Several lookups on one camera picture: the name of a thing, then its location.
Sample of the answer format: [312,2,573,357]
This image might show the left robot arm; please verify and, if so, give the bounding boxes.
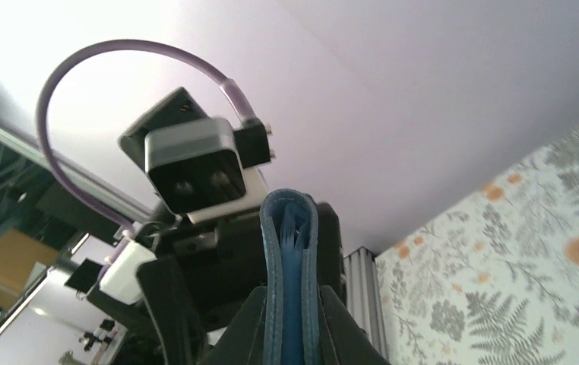
[67,208,272,364]

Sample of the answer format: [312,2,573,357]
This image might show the floral table mat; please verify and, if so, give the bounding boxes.
[377,123,579,364]

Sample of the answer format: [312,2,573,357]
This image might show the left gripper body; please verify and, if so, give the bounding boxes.
[136,212,267,364]

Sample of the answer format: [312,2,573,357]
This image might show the teal leather card holder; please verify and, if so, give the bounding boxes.
[259,189,321,364]

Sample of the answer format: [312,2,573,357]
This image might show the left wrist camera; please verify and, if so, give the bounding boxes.
[118,87,272,224]

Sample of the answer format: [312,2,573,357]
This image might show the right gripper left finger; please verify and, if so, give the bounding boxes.
[200,286,267,365]

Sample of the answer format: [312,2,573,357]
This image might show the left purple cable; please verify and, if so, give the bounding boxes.
[35,39,258,238]

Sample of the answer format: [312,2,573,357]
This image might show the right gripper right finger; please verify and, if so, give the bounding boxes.
[318,285,389,365]

